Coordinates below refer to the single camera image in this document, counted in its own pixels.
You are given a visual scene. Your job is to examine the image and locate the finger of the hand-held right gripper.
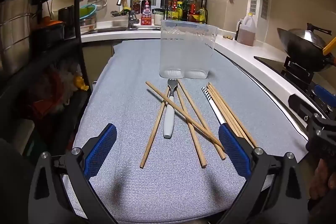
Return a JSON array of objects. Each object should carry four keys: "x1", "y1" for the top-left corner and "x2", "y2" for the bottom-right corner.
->
[
  {"x1": 288, "y1": 94, "x2": 320, "y2": 124},
  {"x1": 313, "y1": 84, "x2": 336, "y2": 117}
]

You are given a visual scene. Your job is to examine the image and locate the black wok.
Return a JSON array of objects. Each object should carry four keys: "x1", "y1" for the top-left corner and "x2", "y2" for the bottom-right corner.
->
[{"x1": 277, "y1": 23, "x2": 336, "y2": 72}]

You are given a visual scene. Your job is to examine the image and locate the steel kitchen faucet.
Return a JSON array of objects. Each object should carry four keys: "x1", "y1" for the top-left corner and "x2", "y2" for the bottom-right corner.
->
[{"x1": 117, "y1": 0, "x2": 140, "y2": 30}]

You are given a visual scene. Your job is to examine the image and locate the black gas stove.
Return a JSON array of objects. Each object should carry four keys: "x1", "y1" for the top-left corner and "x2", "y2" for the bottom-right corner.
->
[{"x1": 254, "y1": 55, "x2": 336, "y2": 119}]

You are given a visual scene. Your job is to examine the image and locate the red dish soap bottle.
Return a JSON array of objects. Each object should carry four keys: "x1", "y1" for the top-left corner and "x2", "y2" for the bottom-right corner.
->
[{"x1": 141, "y1": 0, "x2": 153, "y2": 26}]

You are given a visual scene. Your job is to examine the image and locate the grey table mat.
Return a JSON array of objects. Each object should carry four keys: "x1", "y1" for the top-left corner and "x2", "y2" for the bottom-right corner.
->
[{"x1": 63, "y1": 39, "x2": 309, "y2": 224}]

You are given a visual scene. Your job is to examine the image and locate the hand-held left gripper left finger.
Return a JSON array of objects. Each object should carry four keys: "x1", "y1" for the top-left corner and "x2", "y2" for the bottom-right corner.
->
[{"x1": 28, "y1": 123, "x2": 118, "y2": 224}]

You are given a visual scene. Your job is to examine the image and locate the stainless steel sink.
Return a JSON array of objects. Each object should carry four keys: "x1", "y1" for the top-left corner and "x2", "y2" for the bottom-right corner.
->
[{"x1": 81, "y1": 26, "x2": 160, "y2": 35}]

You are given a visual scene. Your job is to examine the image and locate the plastic food bags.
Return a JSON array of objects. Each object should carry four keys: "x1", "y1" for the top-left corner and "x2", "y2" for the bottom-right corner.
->
[{"x1": 34, "y1": 60, "x2": 91, "y2": 122}]

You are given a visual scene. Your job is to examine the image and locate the white jar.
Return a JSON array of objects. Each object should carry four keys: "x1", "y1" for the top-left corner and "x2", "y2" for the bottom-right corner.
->
[{"x1": 154, "y1": 10, "x2": 164, "y2": 26}]

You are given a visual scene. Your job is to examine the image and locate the person's right hand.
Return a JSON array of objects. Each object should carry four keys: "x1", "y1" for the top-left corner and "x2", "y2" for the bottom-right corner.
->
[{"x1": 309, "y1": 157, "x2": 336, "y2": 200}]

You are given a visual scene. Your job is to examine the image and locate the clear plastic utensil container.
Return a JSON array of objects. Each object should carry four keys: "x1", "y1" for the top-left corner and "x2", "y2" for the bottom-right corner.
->
[{"x1": 159, "y1": 20, "x2": 218, "y2": 79}]

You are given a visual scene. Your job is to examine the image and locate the plastic oil jug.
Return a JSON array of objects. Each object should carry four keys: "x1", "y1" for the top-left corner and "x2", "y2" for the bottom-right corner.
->
[{"x1": 236, "y1": 13, "x2": 256, "y2": 46}]

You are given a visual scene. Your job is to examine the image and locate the dark pot with orange rim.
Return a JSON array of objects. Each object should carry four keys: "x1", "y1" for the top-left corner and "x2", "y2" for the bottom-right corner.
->
[{"x1": 34, "y1": 16, "x2": 66, "y2": 48}]

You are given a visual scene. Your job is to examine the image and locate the black canister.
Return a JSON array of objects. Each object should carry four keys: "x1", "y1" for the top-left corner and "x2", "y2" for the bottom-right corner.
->
[{"x1": 58, "y1": 6, "x2": 75, "y2": 38}]

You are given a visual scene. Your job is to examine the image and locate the fork with white handle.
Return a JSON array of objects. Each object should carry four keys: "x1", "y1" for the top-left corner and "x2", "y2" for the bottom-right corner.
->
[{"x1": 163, "y1": 78, "x2": 179, "y2": 138}]

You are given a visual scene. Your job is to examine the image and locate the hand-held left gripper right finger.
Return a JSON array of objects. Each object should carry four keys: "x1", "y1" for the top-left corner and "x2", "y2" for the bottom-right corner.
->
[{"x1": 218, "y1": 124, "x2": 310, "y2": 224}]

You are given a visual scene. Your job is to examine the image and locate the row of condiment bottles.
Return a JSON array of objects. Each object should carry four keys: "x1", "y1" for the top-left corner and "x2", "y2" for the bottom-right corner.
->
[{"x1": 167, "y1": 0, "x2": 206, "y2": 23}]

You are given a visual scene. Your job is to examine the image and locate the yellow-handled utensil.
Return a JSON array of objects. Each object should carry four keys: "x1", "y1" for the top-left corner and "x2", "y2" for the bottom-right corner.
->
[{"x1": 323, "y1": 39, "x2": 336, "y2": 56}]

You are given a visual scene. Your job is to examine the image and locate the sink caddy with scrubbers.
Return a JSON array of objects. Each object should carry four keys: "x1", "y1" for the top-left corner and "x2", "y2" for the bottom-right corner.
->
[{"x1": 110, "y1": 10, "x2": 131, "y2": 18}]

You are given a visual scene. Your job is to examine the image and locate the wooden chopstick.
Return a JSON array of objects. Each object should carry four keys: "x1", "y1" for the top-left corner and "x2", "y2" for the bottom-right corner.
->
[
  {"x1": 145, "y1": 81, "x2": 226, "y2": 151},
  {"x1": 208, "y1": 82, "x2": 258, "y2": 148},
  {"x1": 175, "y1": 86, "x2": 208, "y2": 168},
  {"x1": 177, "y1": 79, "x2": 227, "y2": 160},
  {"x1": 206, "y1": 87, "x2": 247, "y2": 144},
  {"x1": 207, "y1": 84, "x2": 255, "y2": 149},
  {"x1": 140, "y1": 86, "x2": 171, "y2": 169},
  {"x1": 207, "y1": 85, "x2": 251, "y2": 147}
]

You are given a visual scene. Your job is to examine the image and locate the stainless steel pot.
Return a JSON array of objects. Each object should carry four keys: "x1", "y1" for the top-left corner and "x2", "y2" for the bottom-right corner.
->
[{"x1": 0, "y1": 0, "x2": 34, "y2": 77}]

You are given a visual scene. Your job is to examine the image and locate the white chopstick with striped tip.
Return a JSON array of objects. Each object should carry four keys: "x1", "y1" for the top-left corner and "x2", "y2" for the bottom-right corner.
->
[{"x1": 201, "y1": 86, "x2": 227, "y2": 126}]

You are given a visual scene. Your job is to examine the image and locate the black metal shelf rack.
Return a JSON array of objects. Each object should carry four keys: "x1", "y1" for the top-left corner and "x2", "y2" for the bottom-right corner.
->
[{"x1": 0, "y1": 0, "x2": 92, "y2": 161}]

